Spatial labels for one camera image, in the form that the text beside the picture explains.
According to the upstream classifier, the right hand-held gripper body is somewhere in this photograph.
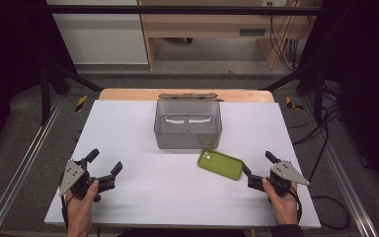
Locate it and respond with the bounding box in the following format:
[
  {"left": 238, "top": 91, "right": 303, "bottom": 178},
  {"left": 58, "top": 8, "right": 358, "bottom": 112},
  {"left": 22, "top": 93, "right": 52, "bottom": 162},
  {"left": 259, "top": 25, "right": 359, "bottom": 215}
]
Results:
[{"left": 247, "top": 160, "right": 311, "bottom": 198}]

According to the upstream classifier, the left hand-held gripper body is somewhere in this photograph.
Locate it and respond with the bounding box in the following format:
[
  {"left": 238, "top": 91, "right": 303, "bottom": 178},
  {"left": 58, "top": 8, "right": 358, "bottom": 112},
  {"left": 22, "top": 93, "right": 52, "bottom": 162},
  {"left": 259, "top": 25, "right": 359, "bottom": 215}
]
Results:
[{"left": 58, "top": 157, "right": 116, "bottom": 202}]

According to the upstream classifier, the green phone case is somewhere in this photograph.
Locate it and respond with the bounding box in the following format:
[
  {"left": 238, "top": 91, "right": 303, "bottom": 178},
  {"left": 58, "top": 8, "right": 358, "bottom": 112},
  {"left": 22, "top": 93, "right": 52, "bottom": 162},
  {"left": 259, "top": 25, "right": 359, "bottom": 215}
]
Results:
[{"left": 196, "top": 148, "right": 245, "bottom": 182}]

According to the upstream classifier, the grey transparent storage box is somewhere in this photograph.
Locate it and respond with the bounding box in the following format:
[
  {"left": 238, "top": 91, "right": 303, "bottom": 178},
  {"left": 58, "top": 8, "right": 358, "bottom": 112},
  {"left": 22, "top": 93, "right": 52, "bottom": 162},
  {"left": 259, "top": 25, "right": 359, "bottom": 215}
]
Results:
[{"left": 153, "top": 92, "right": 224, "bottom": 150}]

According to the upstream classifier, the person's right hand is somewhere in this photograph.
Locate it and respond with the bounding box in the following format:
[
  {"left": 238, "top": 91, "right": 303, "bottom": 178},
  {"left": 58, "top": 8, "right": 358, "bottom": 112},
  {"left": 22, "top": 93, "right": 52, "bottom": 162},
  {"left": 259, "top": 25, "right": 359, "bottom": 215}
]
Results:
[{"left": 262, "top": 177, "right": 299, "bottom": 226}]

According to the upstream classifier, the person's left hand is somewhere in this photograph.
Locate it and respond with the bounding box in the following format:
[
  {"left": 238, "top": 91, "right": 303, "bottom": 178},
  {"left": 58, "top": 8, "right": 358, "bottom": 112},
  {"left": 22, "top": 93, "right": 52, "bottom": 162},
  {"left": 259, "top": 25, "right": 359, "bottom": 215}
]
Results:
[{"left": 64, "top": 179, "right": 101, "bottom": 228}]

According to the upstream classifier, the white table mat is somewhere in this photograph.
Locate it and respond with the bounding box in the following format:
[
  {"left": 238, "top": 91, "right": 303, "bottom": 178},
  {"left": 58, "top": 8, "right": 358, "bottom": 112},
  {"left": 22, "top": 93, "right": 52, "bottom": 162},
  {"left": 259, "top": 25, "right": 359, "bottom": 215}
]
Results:
[{"left": 43, "top": 99, "right": 322, "bottom": 230}]

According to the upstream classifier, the yellow black tape marker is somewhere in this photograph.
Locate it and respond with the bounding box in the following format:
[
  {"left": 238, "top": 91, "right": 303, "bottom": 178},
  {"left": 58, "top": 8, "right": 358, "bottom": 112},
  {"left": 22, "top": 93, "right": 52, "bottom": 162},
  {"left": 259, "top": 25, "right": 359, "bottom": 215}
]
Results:
[
  {"left": 285, "top": 96, "right": 304, "bottom": 112},
  {"left": 74, "top": 95, "right": 89, "bottom": 113}
]

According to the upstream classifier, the white cabinet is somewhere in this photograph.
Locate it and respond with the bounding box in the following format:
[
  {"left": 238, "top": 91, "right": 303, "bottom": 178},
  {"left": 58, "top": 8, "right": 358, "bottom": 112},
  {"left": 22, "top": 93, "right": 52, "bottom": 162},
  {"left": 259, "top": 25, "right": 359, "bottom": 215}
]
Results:
[{"left": 45, "top": 0, "right": 149, "bottom": 65}]

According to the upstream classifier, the wooden desk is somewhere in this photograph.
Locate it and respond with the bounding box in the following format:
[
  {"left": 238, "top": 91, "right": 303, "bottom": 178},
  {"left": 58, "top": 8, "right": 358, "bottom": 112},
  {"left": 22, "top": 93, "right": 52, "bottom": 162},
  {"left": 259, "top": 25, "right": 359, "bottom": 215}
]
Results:
[{"left": 137, "top": 0, "right": 314, "bottom": 71}]

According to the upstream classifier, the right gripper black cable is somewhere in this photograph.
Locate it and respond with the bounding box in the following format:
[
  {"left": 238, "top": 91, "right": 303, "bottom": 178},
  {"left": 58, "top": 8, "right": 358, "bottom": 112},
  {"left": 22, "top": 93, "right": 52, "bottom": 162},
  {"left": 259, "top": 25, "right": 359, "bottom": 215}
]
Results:
[{"left": 289, "top": 189, "right": 304, "bottom": 225}]

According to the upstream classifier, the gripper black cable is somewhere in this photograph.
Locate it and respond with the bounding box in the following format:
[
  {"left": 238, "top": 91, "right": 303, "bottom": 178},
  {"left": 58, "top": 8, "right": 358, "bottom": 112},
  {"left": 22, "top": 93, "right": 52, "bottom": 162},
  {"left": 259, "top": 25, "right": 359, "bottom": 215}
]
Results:
[
  {"left": 289, "top": 189, "right": 304, "bottom": 225},
  {"left": 60, "top": 194, "right": 70, "bottom": 229}
]

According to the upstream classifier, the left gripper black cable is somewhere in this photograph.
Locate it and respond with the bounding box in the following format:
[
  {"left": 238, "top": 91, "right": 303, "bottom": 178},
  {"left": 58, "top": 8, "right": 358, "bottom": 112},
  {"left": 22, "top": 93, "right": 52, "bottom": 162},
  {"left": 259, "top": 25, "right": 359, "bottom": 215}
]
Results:
[{"left": 60, "top": 194, "right": 70, "bottom": 229}]

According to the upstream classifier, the black floor cable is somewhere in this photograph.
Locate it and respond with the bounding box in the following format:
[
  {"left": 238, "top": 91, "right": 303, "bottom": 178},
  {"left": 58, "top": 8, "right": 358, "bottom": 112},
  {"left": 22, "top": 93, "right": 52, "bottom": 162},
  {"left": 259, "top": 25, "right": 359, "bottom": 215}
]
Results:
[{"left": 290, "top": 82, "right": 351, "bottom": 231}]

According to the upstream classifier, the aluminium floor rail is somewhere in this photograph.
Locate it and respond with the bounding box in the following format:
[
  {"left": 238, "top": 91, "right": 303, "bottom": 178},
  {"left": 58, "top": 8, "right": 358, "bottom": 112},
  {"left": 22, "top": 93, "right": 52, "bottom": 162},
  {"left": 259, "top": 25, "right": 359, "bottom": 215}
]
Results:
[
  {"left": 0, "top": 96, "right": 64, "bottom": 237},
  {"left": 300, "top": 98, "right": 379, "bottom": 237}
]

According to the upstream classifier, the black frame stand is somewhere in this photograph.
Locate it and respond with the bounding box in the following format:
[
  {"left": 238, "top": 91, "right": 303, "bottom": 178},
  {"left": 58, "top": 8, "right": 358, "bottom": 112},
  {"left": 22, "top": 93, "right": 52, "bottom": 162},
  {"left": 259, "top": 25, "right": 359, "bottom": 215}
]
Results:
[
  {"left": 38, "top": 62, "right": 104, "bottom": 126},
  {"left": 260, "top": 63, "right": 327, "bottom": 123}
]

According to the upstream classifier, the bundle of black cables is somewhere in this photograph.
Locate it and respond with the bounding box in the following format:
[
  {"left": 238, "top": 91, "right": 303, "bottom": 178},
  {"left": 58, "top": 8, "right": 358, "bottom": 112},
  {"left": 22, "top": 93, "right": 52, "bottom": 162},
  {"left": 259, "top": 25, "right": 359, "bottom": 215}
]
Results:
[{"left": 267, "top": 2, "right": 310, "bottom": 71}]

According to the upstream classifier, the black frame crossbar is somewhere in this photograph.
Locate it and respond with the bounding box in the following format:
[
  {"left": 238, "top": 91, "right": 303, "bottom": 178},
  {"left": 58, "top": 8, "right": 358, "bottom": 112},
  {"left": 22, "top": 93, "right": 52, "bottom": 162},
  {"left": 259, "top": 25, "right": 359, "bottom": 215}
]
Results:
[{"left": 45, "top": 4, "right": 324, "bottom": 16}]

